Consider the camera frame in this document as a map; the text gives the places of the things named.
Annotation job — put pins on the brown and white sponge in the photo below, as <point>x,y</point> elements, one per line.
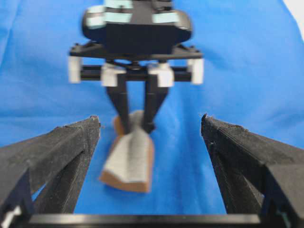
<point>130,161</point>

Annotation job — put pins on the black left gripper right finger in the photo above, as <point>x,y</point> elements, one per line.
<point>256,175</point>

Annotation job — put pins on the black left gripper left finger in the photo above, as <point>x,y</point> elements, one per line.
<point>45,174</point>

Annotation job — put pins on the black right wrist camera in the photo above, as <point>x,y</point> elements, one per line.
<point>136,26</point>

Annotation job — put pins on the blue table cloth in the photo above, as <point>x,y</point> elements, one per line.
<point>253,77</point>

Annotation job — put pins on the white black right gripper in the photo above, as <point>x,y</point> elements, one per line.
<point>92,61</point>

